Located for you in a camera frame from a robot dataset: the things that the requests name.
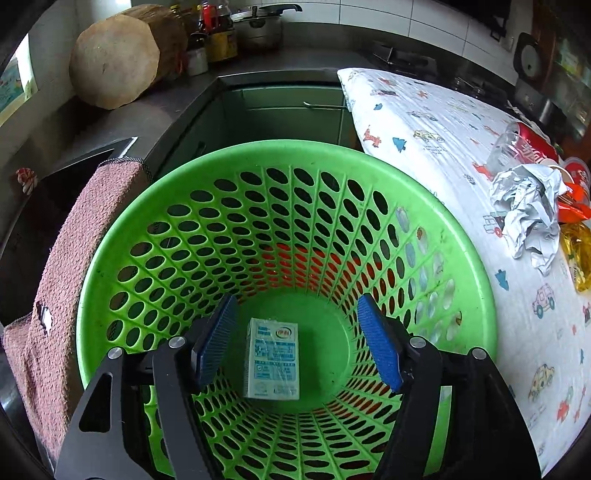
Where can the patterned white tablecloth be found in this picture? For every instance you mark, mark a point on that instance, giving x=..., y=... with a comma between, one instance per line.
x=442, y=138

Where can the pink towel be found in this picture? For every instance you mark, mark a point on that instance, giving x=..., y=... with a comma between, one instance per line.
x=40, y=346

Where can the red cap bottle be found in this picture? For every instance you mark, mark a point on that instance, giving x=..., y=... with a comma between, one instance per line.
x=196, y=37

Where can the steel pressure cooker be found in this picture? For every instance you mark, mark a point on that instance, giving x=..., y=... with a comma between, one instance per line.
x=261, y=28

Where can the white paper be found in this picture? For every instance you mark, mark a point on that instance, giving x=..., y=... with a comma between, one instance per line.
x=528, y=197

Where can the dark sauce bottle yellow label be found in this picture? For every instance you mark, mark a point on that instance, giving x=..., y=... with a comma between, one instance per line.
x=221, y=44

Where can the red cola can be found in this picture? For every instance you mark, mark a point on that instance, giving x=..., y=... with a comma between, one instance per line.
x=519, y=145

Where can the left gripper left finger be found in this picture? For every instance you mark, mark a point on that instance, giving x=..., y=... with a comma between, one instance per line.
x=108, y=435

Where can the red snack cup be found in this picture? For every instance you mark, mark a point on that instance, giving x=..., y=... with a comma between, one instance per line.
x=580, y=173

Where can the green cabinet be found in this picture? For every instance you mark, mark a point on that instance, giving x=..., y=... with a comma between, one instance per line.
x=301, y=112

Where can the round wooden chopping block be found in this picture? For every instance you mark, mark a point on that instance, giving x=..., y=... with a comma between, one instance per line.
x=115, y=60

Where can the green plastic basket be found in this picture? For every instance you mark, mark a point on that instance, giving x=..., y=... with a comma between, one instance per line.
x=297, y=232

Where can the black rice cooker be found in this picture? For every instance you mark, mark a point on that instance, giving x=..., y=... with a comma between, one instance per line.
x=529, y=66

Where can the yellow plastic wrapper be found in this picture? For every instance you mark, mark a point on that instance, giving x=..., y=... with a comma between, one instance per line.
x=575, y=241

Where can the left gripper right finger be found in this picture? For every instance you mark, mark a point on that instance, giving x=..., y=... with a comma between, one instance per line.
x=487, y=436

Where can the white milk carton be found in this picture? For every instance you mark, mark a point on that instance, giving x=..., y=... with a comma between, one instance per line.
x=272, y=362

